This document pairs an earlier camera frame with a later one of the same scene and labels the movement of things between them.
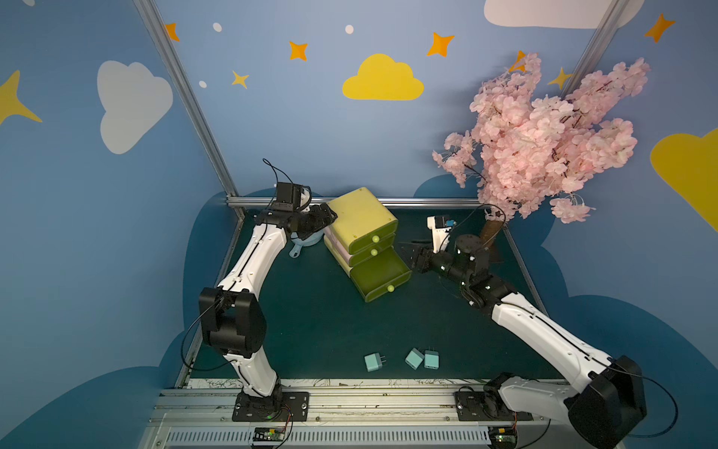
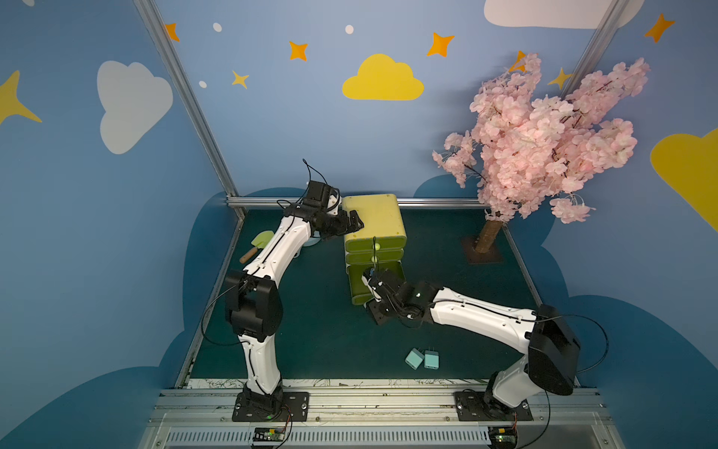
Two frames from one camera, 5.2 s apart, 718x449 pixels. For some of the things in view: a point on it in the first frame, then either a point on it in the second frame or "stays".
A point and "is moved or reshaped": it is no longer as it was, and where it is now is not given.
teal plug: [431, 359] stays
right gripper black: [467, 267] → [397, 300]
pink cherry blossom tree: [531, 149] stays
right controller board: [503, 436] stays
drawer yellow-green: [375, 238] is moved or reshaped
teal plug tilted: [414, 358] stays
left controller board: [268, 434] stays
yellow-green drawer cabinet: [361, 239] is moved or reshaped
